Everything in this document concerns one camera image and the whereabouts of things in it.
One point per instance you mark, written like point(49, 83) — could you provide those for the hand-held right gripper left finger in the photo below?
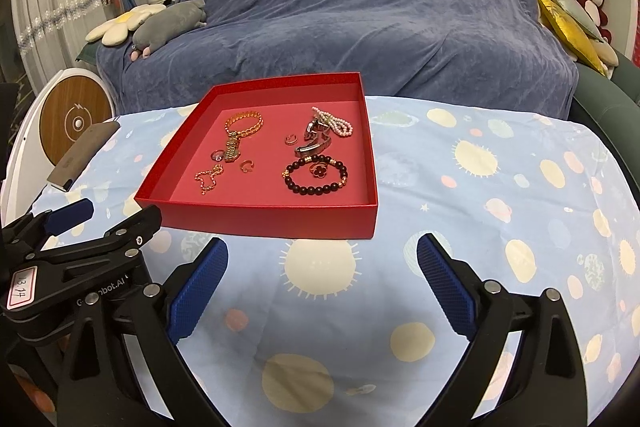
point(197, 292)

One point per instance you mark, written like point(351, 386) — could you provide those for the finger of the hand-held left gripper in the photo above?
point(70, 213)
point(135, 227)

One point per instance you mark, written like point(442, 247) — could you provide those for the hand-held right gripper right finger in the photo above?
point(447, 287)

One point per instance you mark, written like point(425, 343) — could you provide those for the gold wristwatch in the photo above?
point(231, 149)

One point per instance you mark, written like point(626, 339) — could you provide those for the gold hoop earring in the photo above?
point(246, 165)

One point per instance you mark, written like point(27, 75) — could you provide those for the red cardboard box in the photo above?
point(280, 192)

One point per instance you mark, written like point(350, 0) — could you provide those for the silver wristwatch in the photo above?
point(312, 141)

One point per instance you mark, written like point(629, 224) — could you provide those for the brown flat pouch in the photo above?
point(82, 154)

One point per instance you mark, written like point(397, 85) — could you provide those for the light blue planet-print tablecloth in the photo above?
point(500, 207)

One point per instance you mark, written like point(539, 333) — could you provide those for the white round appliance wooden disc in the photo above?
point(75, 117)

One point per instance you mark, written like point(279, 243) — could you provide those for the flower-shaped cushion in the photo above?
point(120, 24)

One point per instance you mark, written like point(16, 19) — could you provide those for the grey plush toy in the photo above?
point(170, 24)

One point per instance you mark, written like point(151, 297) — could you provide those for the green sofa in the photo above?
point(605, 92)

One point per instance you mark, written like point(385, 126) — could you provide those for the gold cushion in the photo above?
point(575, 34)

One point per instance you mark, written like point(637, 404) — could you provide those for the blue sofa cover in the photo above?
point(350, 17)

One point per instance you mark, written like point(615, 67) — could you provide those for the silver cushion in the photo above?
point(567, 2)

